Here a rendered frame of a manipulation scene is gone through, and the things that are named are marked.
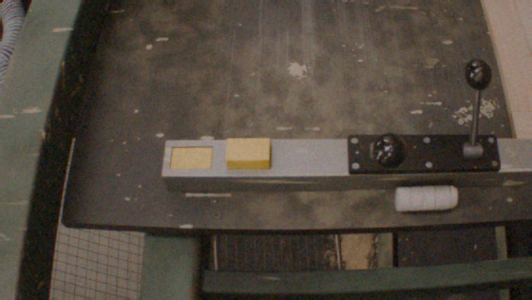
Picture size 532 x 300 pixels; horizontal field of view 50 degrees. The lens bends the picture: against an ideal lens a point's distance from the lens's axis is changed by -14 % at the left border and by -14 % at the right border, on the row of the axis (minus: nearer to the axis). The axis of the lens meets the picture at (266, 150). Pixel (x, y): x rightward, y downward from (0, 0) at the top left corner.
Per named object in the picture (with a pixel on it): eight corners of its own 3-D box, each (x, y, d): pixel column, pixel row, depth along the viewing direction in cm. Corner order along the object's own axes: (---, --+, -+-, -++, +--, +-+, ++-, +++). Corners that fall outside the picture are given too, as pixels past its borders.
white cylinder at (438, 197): (395, 215, 77) (454, 213, 76) (397, 204, 74) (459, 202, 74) (394, 194, 79) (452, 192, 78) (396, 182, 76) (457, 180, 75)
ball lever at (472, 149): (486, 166, 74) (497, 66, 67) (460, 167, 74) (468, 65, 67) (481, 151, 77) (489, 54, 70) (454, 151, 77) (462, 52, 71)
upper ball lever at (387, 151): (395, 167, 77) (409, 170, 63) (364, 168, 77) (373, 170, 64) (394, 136, 77) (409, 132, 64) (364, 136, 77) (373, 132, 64)
